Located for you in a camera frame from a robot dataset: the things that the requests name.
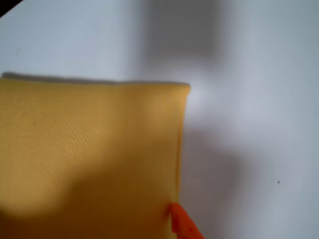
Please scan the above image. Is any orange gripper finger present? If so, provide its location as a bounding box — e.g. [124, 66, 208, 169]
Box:
[166, 202, 205, 239]

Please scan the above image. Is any yellow bean bag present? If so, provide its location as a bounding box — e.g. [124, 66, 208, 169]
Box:
[0, 77, 192, 239]

